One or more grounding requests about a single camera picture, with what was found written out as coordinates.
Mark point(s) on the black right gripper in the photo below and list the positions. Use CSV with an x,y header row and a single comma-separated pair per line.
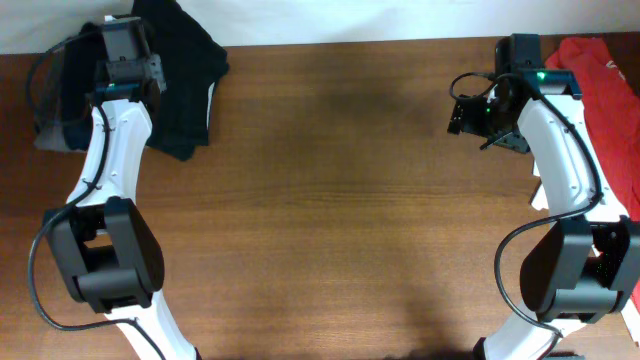
x,y
467,116

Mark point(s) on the black shorts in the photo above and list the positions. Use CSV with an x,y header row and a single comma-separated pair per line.
x,y
192,63

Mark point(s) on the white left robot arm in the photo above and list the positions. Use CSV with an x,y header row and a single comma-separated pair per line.
x,y
106,253

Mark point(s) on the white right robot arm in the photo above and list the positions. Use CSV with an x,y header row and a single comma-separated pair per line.
x,y
587,264

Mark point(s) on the red t-shirt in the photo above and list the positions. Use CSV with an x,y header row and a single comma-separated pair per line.
x,y
611,113

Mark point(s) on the folded navy blue garment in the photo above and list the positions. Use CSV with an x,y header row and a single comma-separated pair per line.
x,y
77,81

